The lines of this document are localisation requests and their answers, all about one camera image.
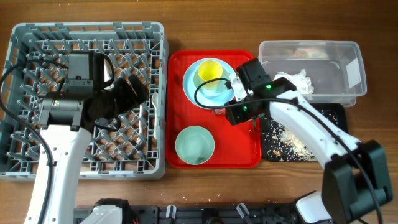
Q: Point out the red snack wrapper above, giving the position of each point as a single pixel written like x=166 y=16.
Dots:
x=219 y=111

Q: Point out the light blue plate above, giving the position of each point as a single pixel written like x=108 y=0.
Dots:
x=189 y=88

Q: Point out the rice and food scraps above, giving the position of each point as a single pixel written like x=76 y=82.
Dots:
x=292 y=141

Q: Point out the white plastic spoon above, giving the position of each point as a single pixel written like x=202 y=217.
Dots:
x=155 y=100

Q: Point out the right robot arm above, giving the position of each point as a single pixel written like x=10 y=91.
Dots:
x=355 y=174

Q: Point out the black plastic tray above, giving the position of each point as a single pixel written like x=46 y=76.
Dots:
x=273 y=143

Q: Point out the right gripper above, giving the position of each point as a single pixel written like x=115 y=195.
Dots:
x=234 y=115

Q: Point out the yellow plastic cup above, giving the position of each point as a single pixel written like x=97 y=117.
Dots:
x=209 y=70

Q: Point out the red plastic tray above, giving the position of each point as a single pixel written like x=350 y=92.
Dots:
x=236 y=147

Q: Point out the clear plastic bin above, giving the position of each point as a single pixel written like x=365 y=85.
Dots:
x=335 y=68

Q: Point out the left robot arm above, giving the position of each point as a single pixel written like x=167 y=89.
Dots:
x=68 y=117

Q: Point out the grey dishwasher rack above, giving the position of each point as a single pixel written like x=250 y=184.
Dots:
x=134 y=48

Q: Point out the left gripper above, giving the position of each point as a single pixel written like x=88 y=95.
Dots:
x=130 y=100

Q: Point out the white plastic fork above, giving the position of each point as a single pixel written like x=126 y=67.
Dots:
x=141 y=125

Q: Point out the green bowl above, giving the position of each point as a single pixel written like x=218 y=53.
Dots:
x=195 y=145

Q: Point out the white tissue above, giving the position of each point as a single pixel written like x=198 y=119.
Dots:
x=302 y=82

